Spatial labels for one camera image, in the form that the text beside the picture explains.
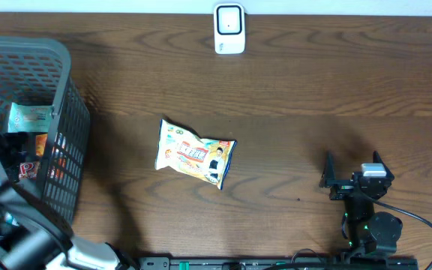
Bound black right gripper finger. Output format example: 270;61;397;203
319;151;335;188
373;151;395;180

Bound yellow snack chip bag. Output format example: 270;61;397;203
154;120;237;190

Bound orange tissue packet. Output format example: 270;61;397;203
35;133;48;158

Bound red Top chocolate bar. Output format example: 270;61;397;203
18;161;40;181

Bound light teal snack packet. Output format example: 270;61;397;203
6;103;53;133

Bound grey plastic mesh basket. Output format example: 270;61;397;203
0;37;90;222

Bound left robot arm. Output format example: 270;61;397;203
0;133;140;269

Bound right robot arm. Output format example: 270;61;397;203
321;151;403;263

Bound white barcode scanner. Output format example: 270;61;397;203
213;3;246;55

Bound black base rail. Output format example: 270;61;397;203
137;256;419;270

